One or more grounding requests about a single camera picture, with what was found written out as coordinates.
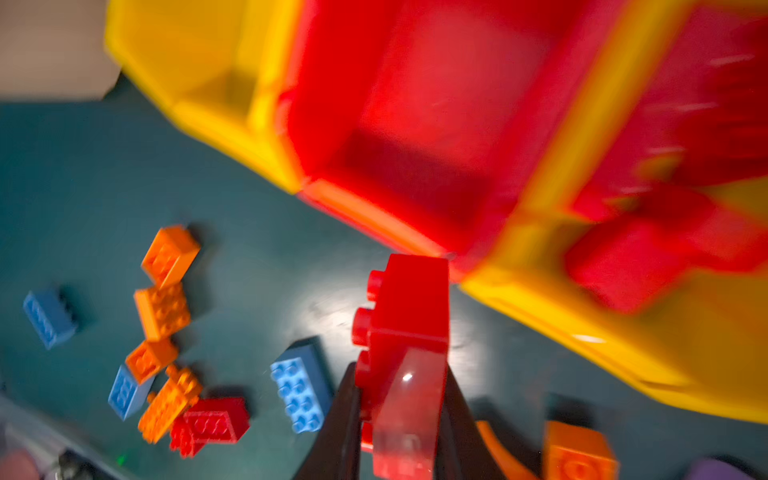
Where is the long orange lego piece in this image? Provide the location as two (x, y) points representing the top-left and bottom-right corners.
(138, 365), (203, 444)

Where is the right yellow bin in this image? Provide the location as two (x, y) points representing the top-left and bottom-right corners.
(460, 1), (767, 423)

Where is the peach flower pot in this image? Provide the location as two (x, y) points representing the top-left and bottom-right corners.
(1, 0), (120, 102)

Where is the red middle bin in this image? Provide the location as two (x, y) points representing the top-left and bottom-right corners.
(276, 1), (625, 281)

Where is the orange lego brick centre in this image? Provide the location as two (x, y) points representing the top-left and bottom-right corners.
(125, 338), (179, 385)

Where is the blue lego brick far left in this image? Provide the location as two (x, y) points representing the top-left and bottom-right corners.
(22, 288), (77, 350)

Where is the orange lego brick right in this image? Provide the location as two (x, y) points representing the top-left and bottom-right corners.
(542, 421), (620, 480)

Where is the small orange lego brick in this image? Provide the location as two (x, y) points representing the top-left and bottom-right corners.
(133, 283), (191, 341)

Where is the long red lego brick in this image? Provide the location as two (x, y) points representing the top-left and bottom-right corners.
(170, 397), (250, 458)

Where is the orange square lego brick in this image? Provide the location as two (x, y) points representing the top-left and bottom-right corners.
(141, 225), (201, 288)

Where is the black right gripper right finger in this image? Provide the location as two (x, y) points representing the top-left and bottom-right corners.
(434, 367), (505, 480)

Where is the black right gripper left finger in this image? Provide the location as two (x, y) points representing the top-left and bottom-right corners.
(293, 362), (361, 480)

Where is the yellow bin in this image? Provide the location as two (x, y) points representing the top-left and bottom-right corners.
(460, 1), (767, 423)
(105, 0), (304, 194)

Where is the left yellow bin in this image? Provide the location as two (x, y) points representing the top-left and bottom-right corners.
(105, 0), (304, 194)

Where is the light blue lego brick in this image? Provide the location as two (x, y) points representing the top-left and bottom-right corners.
(270, 343), (333, 434)

